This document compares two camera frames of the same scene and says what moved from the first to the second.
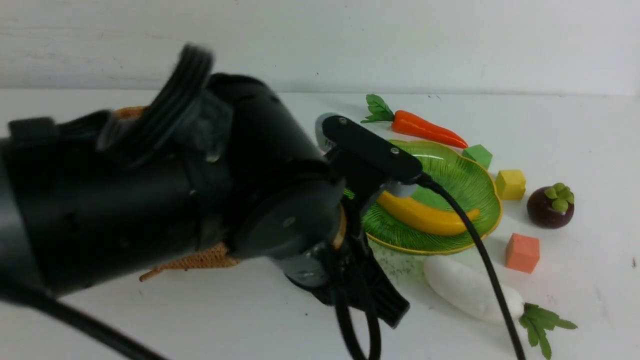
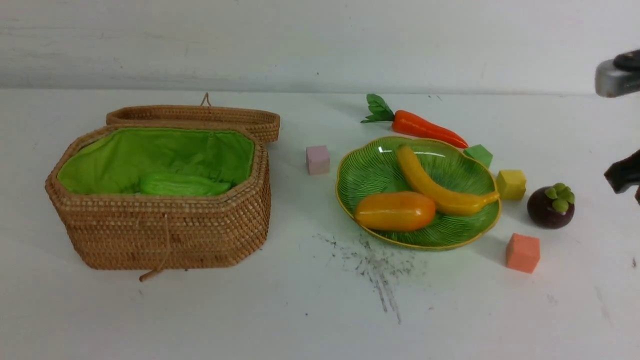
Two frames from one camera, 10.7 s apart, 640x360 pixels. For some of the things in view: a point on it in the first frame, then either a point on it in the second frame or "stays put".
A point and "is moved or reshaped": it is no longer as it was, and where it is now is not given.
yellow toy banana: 424,217 is moved or reshaped
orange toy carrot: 406,123 stays put
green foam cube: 478,153 stays put
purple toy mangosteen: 552,206 stays put
